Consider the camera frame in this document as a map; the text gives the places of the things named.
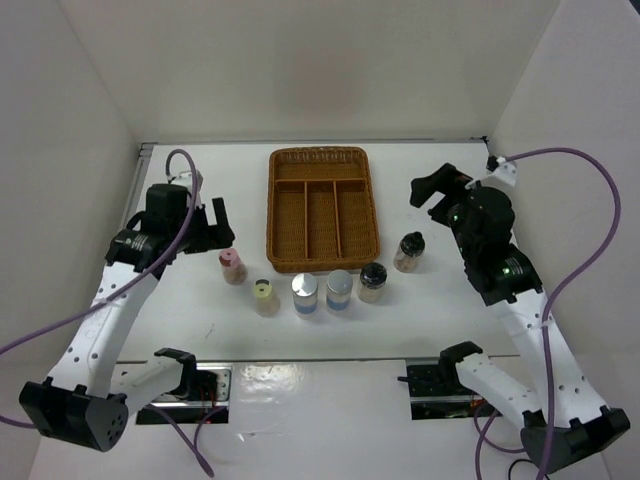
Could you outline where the black cap jar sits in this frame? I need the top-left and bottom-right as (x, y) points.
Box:
(394, 231), (425, 273)
(358, 262), (387, 303)

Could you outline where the pink cap spice bottle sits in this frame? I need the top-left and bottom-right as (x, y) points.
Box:
(218, 248), (248, 285)

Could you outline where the black cap jar front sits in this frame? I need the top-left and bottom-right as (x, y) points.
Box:
(358, 262), (387, 303)

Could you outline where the yellow cap spice bottle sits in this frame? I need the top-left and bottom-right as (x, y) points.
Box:
(252, 279), (280, 317)

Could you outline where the silver cap blue label bottle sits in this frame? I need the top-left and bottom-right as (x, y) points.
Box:
(291, 273), (318, 316)

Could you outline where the grey cap blue label bottle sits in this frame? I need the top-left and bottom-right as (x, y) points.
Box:
(326, 269), (353, 312)

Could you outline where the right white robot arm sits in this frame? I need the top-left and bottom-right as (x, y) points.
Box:
(410, 164), (630, 474)

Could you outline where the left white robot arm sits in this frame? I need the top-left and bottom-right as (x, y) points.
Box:
(19, 184), (235, 452)

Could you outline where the brown wicker divided basket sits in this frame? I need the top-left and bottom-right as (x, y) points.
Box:
(266, 146), (380, 273)

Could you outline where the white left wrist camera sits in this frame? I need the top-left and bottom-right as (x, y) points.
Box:
(167, 170), (203, 209)

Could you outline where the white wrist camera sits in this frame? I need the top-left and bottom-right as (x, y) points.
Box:
(167, 170), (203, 209)
(482, 155), (517, 189)

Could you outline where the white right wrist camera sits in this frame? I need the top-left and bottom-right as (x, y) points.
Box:
(482, 155), (517, 189)

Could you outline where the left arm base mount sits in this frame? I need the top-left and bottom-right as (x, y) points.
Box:
(135, 362), (233, 426)

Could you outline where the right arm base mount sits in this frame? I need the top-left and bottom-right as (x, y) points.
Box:
(397, 359), (494, 421)

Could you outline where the thin black cable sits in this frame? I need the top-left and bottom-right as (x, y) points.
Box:
(508, 457), (539, 480)

